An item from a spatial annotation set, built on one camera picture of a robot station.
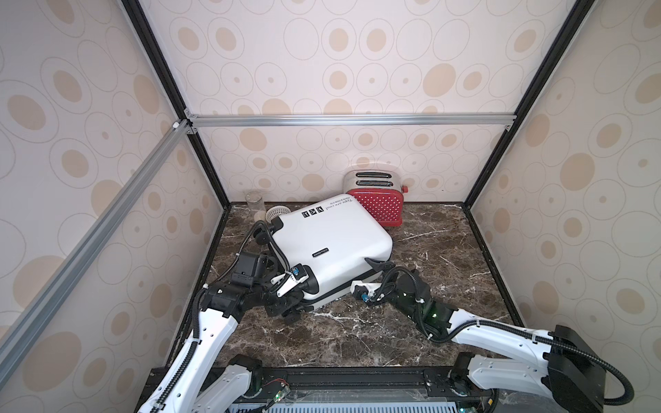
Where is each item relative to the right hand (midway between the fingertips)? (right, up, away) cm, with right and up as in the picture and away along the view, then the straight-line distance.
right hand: (376, 263), depth 78 cm
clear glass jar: (-45, +20, +26) cm, 55 cm away
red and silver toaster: (+5, +25, +22) cm, 34 cm away
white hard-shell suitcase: (-12, +8, +5) cm, 15 cm away
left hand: (-24, -7, -4) cm, 25 cm away
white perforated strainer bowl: (-39, +18, +35) cm, 55 cm away
